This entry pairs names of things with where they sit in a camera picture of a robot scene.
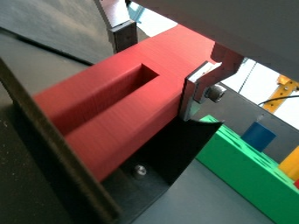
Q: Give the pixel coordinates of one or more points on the black curved holder stand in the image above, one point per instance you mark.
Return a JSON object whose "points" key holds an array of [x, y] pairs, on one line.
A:
{"points": [[115, 200]]}

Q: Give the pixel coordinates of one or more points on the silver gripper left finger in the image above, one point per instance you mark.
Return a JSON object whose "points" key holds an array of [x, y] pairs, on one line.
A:
{"points": [[121, 25]]}

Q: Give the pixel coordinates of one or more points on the yellow star prism peg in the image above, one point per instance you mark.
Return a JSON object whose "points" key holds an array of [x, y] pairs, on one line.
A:
{"points": [[290, 165]]}

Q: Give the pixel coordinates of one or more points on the red double-square block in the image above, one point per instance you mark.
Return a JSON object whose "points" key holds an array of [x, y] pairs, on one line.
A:
{"points": [[113, 106]]}

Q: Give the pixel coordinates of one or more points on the yellow clamp bracket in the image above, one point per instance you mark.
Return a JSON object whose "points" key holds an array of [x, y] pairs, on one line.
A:
{"points": [[286, 87]]}

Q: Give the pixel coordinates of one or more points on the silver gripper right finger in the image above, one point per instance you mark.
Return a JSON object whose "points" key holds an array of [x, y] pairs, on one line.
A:
{"points": [[202, 84]]}

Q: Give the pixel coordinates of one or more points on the green foam shape board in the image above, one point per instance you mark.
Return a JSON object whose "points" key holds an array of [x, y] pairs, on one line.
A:
{"points": [[253, 175]]}

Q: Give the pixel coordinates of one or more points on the red cylinder peg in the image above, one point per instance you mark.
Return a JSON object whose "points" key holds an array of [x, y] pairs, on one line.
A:
{"points": [[297, 184]]}

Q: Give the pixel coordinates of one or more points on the blue cylinder peg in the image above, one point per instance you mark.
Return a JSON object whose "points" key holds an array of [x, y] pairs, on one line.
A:
{"points": [[258, 136]]}

